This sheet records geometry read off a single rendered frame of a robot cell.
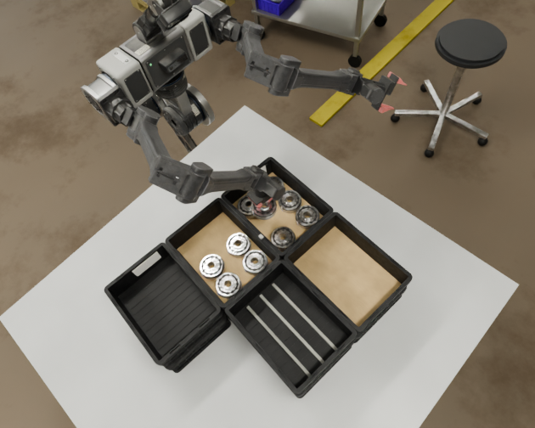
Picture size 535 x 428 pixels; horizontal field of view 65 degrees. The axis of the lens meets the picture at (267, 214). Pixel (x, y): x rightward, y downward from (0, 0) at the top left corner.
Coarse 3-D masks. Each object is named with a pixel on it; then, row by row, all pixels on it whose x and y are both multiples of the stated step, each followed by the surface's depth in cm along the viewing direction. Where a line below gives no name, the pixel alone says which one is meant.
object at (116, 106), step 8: (112, 88) 135; (120, 88) 135; (104, 96) 133; (112, 96) 135; (120, 96) 137; (104, 104) 135; (112, 104) 134; (120, 104) 134; (128, 104) 135; (104, 112) 137; (112, 112) 134; (120, 112) 134; (112, 120) 138; (120, 120) 134
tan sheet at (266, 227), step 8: (288, 200) 187; (304, 200) 186; (280, 216) 183; (288, 216) 183; (320, 216) 181; (256, 224) 182; (264, 224) 182; (272, 224) 182; (280, 224) 181; (288, 224) 181; (296, 224) 180; (264, 232) 180; (272, 232) 180; (296, 232) 179; (304, 232) 178
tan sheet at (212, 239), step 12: (204, 228) 184; (216, 228) 184; (228, 228) 183; (192, 240) 182; (204, 240) 181; (216, 240) 181; (180, 252) 180; (192, 252) 179; (204, 252) 179; (216, 252) 178; (192, 264) 177; (228, 264) 175; (240, 264) 174; (240, 276) 172; (252, 276) 171
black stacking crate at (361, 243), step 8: (328, 224) 171; (336, 224) 176; (344, 224) 169; (320, 232) 171; (344, 232) 175; (352, 232) 168; (312, 240) 170; (352, 240) 174; (360, 240) 167; (304, 248) 170; (368, 248) 166; (296, 256) 170; (376, 256) 165; (384, 256) 160; (384, 264) 164; (392, 264) 158; (392, 272) 163; (400, 272) 157; (400, 280) 162
